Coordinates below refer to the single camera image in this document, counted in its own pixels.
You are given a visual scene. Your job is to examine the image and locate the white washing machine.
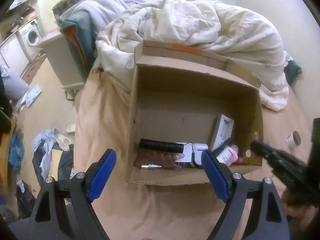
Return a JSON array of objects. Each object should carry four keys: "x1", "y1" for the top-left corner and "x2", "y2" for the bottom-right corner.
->
[{"x1": 17, "y1": 19, "x2": 42, "y2": 60}]

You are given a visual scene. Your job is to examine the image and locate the white power adapter cube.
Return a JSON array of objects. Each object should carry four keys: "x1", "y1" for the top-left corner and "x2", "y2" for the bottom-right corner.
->
[{"x1": 175, "y1": 142, "x2": 193, "y2": 168}]

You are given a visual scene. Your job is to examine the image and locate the grey white blanket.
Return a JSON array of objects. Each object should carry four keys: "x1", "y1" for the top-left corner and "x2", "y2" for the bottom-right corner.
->
[{"x1": 52, "y1": 0, "x2": 159, "y2": 25}]

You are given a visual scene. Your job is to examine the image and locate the white battery charger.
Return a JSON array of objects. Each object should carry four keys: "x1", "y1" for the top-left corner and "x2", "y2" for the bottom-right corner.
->
[{"x1": 209, "y1": 114, "x2": 234, "y2": 151}]

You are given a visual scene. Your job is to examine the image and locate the white earbuds charging case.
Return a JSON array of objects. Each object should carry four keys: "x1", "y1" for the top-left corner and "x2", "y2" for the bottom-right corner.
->
[{"x1": 191, "y1": 143, "x2": 208, "y2": 168}]

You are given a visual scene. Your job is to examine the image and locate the teal and orange clothes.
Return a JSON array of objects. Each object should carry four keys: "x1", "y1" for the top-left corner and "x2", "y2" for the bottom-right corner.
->
[{"x1": 60, "y1": 10, "x2": 96, "y2": 80}]

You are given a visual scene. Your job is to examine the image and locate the person's right hand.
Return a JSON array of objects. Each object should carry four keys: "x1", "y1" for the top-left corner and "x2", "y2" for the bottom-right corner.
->
[{"x1": 281, "y1": 188, "x2": 318, "y2": 231}]

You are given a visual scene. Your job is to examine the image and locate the white paper on floor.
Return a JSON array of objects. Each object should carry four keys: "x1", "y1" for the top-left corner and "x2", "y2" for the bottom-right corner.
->
[{"x1": 25, "y1": 85, "x2": 42, "y2": 108}]

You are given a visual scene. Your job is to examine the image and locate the black flashlight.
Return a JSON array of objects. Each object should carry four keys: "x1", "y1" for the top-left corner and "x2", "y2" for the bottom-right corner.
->
[{"x1": 139, "y1": 139, "x2": 184, "y2": 153}]

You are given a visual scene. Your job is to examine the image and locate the brown cardboard box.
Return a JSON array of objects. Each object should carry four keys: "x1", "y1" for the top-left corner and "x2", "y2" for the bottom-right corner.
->
[{"x1": 126, "y1": 41, "x2": 263, "y2": 186}]

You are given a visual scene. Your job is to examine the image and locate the teal cloth on floor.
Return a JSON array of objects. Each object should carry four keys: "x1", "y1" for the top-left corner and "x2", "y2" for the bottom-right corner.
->
[{"x1": 8, "y1": 131, "x2": 25, "y2": 174}]

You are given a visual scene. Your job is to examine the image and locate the pink labelled bottle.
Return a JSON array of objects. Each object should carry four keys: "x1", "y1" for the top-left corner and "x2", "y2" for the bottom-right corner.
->
[{"x1": 216, "y1": 145, "x2": 239, "y2": 167}]

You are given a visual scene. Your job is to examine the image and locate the pink translucent massage comb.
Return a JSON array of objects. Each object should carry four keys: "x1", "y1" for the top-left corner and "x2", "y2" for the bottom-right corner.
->
[{"x1": 134, "y1": 151, "x2": 184, "y2": 169}]

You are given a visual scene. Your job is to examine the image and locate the dark green cloth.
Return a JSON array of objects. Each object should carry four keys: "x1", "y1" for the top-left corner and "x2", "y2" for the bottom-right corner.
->
[{"x1": 284, "y1": 60, "x2": 302, "y2": 85}]

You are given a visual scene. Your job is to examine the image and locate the cream crumpled duvet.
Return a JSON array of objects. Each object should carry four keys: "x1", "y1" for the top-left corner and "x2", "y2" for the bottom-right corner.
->
[{"x1": 93, "y1": 0, "x2": 289, "y2": 112}]

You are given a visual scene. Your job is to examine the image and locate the small silver tube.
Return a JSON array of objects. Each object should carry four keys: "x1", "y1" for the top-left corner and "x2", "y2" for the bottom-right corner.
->
[{"x1": 140, "y1": 164, "x2": 162, "y2": 170}]

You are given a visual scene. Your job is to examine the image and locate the beige bedside cabinet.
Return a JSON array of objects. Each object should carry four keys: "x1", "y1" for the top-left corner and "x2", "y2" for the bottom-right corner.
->
[{"x1": 38, "y1": 28, "x2": 86, "y2": 101}]

